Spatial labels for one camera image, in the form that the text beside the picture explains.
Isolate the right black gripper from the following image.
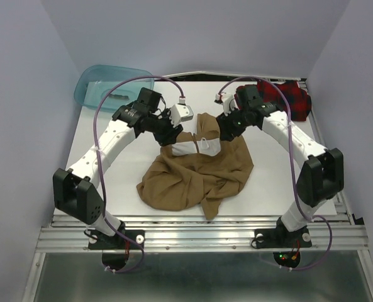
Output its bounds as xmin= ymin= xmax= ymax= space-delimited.
xmin=216 ymin=104 xmax=250 ymax=142

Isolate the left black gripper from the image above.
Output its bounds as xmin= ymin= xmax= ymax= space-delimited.
xmin=148 ymin=108 xmax=184 ymax=147

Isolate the red plaid skirt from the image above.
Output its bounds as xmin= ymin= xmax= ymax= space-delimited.
xmin=234 ymin=80 xmax=312 ymax=122

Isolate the tan skirt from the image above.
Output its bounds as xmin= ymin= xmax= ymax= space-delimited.
xmin=136 ymin=113 xmax=254 ymax=220

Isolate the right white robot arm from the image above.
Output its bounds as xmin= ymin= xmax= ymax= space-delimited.
xmin=215 ymin=85 xmax=344 ymax=249

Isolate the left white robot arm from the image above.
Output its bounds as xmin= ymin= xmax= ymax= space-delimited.
xmin=52 ymin=88 xmax=193 ymax=249

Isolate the teal plastic basket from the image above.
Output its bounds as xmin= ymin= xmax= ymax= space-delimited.
xmin=74 ymin=64 xmax=155 ymax=114

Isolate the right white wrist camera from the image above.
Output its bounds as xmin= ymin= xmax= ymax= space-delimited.
xmin=214 ymin=92 xmax=238 ymax=116

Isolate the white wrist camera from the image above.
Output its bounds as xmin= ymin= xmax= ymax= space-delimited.
xmin=170 ymin=104 xmax=194 ymax=126
xmin=214 ymin=92 xmax=238 ymax=116

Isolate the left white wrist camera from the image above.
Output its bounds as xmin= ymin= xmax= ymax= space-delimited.
xmin=170 ymin=104 xmax=194 ymax=126

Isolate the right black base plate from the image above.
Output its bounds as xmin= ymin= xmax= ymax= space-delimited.
xmin=250 ymin=227 xmax=312 ymax=249

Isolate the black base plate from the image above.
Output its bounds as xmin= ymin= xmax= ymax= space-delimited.
xmin=87 ymin=229 xmax=145 ymax=250
xmin=250 ymin=227 xmax=312 ymax=249

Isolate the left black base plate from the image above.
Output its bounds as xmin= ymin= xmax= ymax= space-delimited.
xmin=87 ymin=229 xmax=145 ymax=250

